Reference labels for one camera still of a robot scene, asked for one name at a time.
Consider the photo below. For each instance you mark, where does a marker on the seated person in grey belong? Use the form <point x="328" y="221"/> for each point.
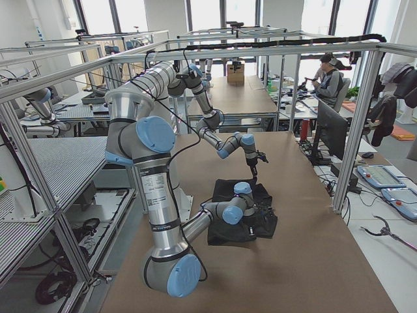
<point x="329" y="80"/>

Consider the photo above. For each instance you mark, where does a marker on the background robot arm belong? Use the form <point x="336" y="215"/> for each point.
<point x="49" y="123"/>

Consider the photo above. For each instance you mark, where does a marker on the cardboard box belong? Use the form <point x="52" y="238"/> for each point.
<point x="235" y="72"/>

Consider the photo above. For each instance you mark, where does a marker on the black computer monitor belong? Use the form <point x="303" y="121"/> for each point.
<point x="331" y="129"/>

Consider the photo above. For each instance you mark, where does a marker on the blue teach pendant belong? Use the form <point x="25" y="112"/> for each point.
<point x="379" y="177"/>

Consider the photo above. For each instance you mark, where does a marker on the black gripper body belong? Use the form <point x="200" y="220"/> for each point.
<point x="251" y="163"/>
<point x="263" y="212"/>

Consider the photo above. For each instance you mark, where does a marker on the black t-shirt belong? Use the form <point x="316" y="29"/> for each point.
<point x="235" y="215"/>

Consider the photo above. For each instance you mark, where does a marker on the striped aluminium frame table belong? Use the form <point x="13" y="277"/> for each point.
<point x="68" y="165"/>

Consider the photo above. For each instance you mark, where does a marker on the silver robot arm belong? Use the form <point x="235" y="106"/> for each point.
<point x="144" y="141"/>
<point x="163" y="76"/>

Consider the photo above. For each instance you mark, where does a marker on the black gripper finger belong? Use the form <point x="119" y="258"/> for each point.
<point x="254" y="171"/>

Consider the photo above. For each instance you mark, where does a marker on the aluminium cage frame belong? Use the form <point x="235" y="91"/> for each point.
<point x="35" y="205"/>

